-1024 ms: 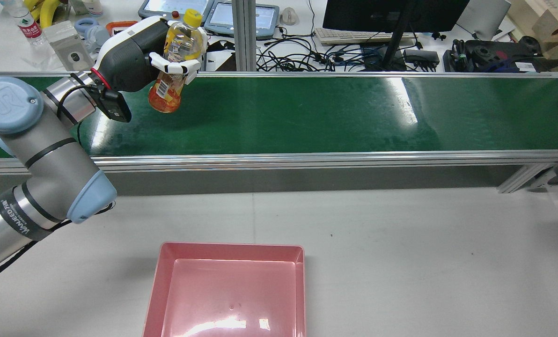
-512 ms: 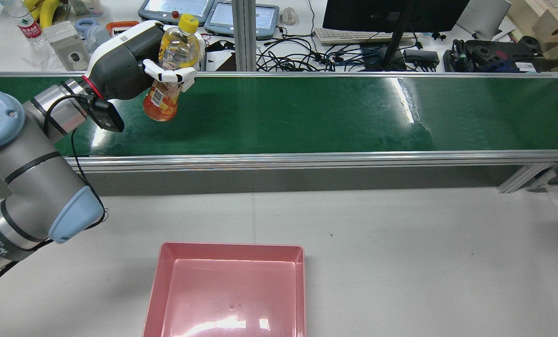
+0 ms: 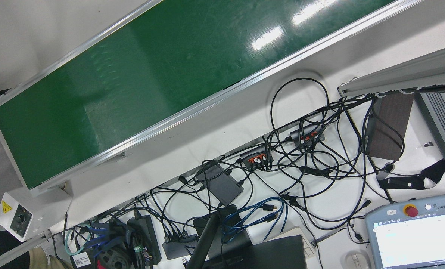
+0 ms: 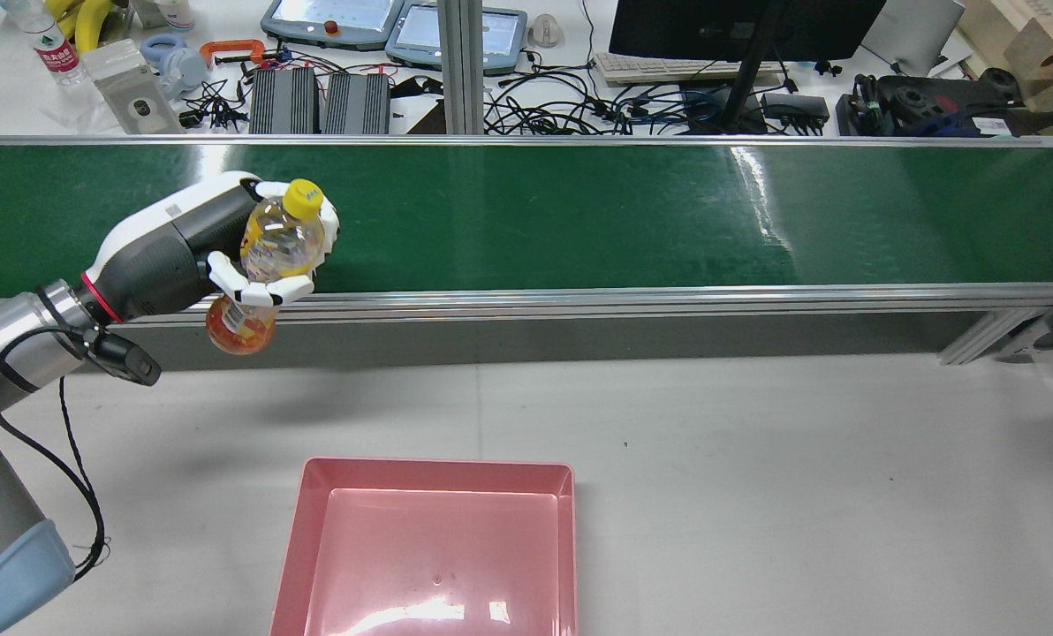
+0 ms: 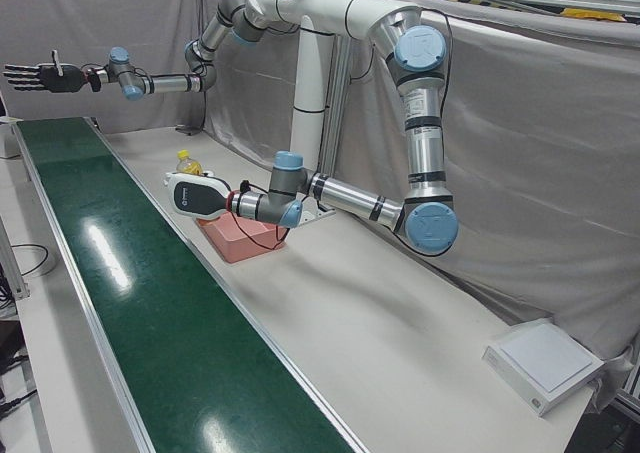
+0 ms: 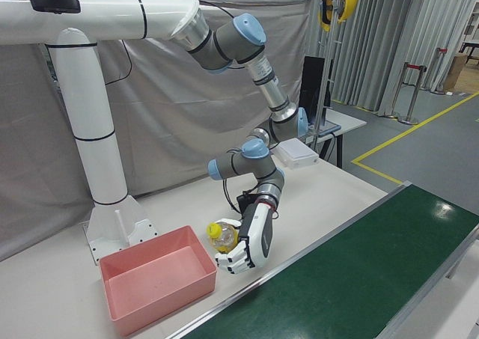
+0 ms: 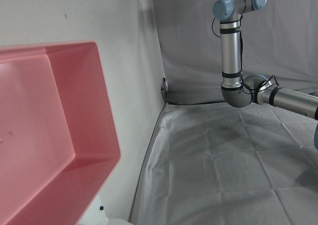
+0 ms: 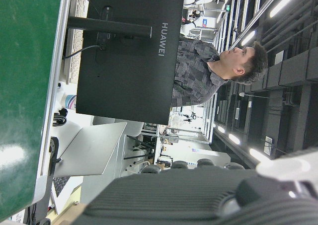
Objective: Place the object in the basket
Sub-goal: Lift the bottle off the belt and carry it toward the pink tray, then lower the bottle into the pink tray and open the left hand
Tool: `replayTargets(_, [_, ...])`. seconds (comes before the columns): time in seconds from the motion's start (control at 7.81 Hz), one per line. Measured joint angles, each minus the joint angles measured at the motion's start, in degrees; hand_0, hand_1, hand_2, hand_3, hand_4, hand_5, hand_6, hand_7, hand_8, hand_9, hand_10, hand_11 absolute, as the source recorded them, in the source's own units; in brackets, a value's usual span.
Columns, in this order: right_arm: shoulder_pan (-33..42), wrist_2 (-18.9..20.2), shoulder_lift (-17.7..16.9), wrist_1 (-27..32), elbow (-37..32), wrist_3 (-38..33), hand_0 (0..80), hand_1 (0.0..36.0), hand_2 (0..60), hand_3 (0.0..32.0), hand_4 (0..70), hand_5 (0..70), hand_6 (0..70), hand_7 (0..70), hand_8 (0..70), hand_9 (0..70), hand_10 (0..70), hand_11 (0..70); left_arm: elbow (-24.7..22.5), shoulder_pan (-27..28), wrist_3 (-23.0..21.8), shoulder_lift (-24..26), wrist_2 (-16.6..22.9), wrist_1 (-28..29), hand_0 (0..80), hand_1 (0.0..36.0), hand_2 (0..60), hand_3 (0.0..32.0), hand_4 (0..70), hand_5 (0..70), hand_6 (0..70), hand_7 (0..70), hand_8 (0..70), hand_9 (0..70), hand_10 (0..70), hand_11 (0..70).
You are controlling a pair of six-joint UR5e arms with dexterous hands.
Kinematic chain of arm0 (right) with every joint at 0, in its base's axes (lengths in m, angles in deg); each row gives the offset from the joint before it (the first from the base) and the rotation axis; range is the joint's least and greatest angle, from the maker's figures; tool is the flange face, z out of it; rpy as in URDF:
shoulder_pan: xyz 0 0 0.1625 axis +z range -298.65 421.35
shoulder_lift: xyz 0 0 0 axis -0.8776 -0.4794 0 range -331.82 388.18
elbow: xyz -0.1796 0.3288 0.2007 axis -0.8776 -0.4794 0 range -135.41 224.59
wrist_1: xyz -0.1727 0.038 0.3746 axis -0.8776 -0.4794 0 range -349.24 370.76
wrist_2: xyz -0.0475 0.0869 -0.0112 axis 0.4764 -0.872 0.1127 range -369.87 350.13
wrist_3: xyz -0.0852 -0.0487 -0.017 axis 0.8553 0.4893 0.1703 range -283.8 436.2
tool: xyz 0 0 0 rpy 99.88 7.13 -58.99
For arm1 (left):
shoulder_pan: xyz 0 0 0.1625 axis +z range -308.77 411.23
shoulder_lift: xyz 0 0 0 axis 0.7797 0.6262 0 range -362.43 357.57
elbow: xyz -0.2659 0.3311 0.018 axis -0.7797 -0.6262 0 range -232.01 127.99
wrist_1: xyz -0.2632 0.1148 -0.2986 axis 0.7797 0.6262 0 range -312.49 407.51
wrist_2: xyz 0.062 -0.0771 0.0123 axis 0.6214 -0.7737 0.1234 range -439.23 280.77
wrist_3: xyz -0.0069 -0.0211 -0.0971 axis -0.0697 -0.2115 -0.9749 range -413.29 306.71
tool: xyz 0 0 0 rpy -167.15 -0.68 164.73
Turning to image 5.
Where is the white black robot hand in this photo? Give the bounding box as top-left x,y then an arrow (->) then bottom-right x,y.
162,170 -> 234,221
2,49 -> 90,96

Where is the orange juice bottle yellow cap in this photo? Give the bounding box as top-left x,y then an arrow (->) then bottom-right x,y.
173,149 -> 207,177

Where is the pink plastic basket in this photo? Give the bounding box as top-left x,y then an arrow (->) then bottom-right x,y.
195,210 -> 289,266

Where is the white flat box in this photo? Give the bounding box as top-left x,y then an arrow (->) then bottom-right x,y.
481,321 -> 607,418

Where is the yellow hard hat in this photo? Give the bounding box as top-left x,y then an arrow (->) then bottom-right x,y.
559,6 -> 627,23

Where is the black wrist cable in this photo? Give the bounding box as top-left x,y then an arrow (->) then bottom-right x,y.
233,180 -> 292,252

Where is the green conveyor belt aluminium frame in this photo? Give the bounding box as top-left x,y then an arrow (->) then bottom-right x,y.
9,116 -> 372,453

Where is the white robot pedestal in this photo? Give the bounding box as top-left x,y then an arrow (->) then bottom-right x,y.
244,0 -> 422,224

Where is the black cable loop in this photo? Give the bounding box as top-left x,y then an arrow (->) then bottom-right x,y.
9,242 -> 57,278

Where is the aluminium profile post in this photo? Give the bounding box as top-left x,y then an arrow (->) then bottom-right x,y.
0,212 -> 30,303

